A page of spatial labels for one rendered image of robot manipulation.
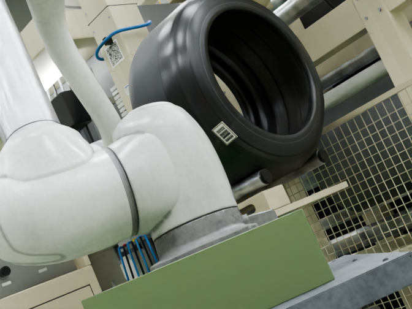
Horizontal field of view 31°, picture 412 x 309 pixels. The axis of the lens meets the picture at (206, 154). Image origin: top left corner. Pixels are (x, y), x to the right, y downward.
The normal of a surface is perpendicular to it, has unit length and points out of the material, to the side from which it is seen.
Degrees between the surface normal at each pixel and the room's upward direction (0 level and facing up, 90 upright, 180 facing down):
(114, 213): 122
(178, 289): 90
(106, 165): 63
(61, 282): 90
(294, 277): 90
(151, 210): 127
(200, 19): 82
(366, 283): 90
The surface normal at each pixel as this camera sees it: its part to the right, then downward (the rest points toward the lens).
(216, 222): 0.27, -0.44
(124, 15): 0.61, -0.38
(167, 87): -0.73, 0.08
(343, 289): -0.01, -0.14
